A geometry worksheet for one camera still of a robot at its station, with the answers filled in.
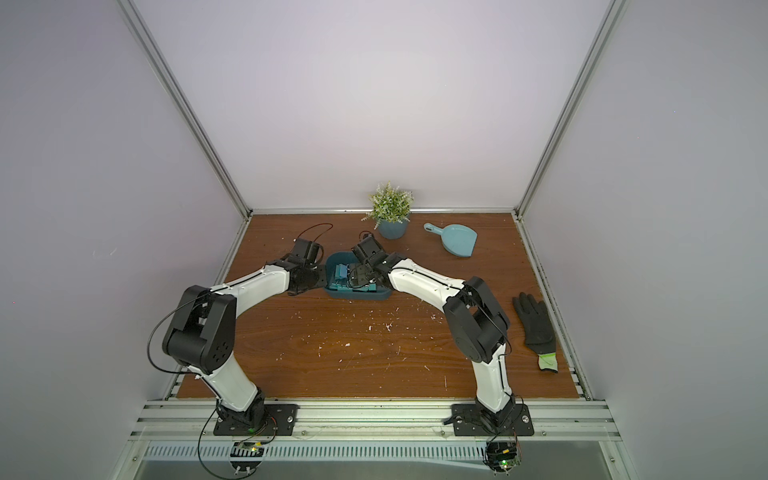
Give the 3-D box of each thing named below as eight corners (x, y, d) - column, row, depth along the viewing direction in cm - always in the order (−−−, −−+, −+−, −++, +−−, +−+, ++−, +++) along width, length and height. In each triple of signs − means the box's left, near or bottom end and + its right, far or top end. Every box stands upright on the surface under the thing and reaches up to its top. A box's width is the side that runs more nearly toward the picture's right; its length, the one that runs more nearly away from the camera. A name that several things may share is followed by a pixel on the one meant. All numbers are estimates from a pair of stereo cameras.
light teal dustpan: (427, 257, 108) (427, 253, 106) (424, 228, 118) (425, 223, 116) (480, 257, 108) (481, 252, 106) (473, 228, 118) (474, 223, 116)
